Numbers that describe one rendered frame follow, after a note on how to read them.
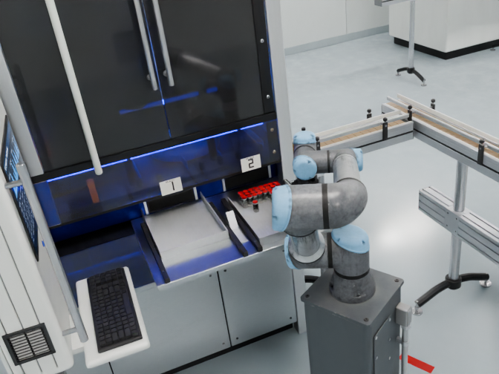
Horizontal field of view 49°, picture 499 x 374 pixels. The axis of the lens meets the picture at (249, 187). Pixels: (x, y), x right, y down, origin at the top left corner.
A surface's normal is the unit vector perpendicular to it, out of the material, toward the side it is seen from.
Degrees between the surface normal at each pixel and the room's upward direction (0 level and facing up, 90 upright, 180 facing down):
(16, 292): 90
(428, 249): 0
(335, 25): 90
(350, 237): 8
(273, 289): 90
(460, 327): 0
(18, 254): 90
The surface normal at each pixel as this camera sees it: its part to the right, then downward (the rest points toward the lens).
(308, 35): 0.37, 0.41
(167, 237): -0.12, -0.87
